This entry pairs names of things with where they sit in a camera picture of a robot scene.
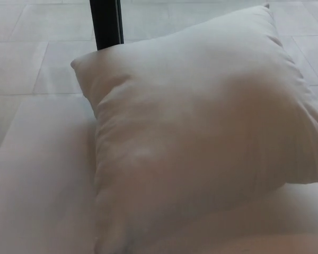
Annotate black metal post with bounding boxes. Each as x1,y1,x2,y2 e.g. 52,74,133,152
89,0,124,51

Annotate white square pillow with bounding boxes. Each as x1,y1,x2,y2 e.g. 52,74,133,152
70,3,318,254

